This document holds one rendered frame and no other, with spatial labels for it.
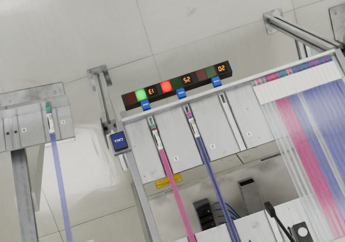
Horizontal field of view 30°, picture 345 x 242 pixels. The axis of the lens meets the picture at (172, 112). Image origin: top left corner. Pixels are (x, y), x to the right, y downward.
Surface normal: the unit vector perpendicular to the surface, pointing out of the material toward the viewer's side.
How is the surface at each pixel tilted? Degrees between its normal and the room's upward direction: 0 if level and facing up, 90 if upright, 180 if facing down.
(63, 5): 0
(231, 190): 0
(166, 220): 0
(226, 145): 42
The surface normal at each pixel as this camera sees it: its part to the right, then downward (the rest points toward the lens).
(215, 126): -0.07, -0.40
